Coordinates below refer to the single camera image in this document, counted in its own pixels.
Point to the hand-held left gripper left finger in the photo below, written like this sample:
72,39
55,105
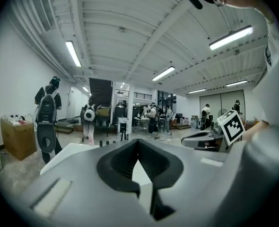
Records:
82,185

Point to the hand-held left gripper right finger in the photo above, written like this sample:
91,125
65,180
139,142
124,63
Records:
196,185

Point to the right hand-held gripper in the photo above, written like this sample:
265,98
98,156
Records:
232,126

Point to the person's right forearm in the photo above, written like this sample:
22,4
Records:
255,129

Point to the standing fan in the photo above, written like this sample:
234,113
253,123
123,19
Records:
221,115

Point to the large grey double door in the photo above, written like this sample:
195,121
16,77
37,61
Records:
224,100

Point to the long ceiling tube light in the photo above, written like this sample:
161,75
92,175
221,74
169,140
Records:
73,53
236,83
231,38
197,91
85,89
163,73

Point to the low wooden platform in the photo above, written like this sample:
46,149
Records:
63,129

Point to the person's white printed t-shirt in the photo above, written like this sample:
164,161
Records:
276,84

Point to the brown cardboard box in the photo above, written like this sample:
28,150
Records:
19,141

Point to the white door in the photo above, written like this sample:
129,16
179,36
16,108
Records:
71,105

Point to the black balcony railing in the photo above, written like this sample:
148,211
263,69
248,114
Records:
142,94

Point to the dark staircase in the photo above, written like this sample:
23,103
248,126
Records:
100,89

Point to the ceiling air vent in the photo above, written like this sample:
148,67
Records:
43,18

